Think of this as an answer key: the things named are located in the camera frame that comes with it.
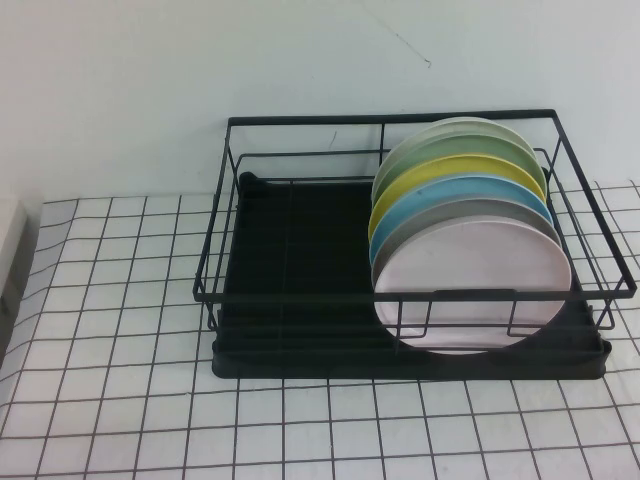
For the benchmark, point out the black plastic drip tray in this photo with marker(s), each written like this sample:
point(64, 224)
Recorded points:
point(300, 240)

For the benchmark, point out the pink plate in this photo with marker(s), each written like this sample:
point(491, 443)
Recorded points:
point(465, 260)

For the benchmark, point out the green plate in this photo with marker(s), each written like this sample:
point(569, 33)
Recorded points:
point(475, 145)

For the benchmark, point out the yellow plate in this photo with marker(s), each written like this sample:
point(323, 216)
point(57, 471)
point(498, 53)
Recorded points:
point(450, 167)

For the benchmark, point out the white black-grid tablecloth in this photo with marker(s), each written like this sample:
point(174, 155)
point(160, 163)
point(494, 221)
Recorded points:
point(150, 400)

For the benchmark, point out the pale white-green plate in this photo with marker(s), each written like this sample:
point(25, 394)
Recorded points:
point(475, 124)

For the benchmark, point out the blue plate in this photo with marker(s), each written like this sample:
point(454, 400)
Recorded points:
point(450, 192)

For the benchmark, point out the grey plate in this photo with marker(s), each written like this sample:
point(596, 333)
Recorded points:
point(475, 210)

